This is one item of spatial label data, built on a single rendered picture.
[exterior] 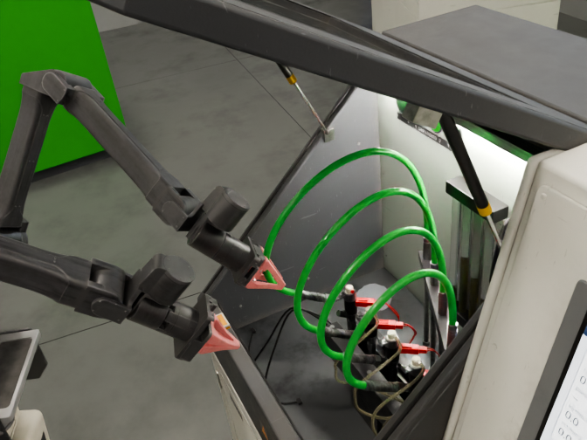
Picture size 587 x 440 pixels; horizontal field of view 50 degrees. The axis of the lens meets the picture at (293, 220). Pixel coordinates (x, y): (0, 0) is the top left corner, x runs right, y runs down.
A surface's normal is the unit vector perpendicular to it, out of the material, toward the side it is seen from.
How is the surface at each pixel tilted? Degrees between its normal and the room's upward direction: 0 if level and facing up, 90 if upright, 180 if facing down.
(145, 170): 52
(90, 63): 90
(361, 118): 90
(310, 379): 0
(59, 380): 0
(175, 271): 44
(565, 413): 76
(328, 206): 90
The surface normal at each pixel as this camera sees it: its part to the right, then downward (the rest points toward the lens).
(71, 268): 0.53, -0.72
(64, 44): 0.47, 0.45
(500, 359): -0.89, 0.13
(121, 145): -0.38, -0.05
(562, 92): -0.11, -0.82
